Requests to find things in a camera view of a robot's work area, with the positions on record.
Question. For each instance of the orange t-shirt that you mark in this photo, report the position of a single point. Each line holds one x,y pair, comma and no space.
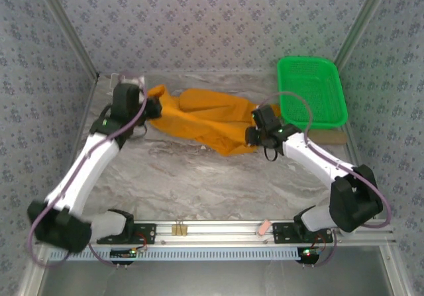
205,117

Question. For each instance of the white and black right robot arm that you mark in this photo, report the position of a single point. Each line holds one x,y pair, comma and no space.
308,153

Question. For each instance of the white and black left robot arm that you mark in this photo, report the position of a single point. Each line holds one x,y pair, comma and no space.
83,173

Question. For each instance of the green plastic basket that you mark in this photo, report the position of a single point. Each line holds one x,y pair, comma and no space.
311,87

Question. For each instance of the tan oval stone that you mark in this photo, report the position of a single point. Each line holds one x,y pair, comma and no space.
331,138

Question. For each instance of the pink eraser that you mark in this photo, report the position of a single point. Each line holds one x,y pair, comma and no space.
264,228

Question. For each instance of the brass binder clip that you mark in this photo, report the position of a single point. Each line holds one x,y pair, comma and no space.
178,231

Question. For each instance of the aluminium frame post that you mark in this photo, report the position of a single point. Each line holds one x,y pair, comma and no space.
70,29
361,19

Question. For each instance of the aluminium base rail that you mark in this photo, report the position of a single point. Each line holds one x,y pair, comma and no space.
215,231

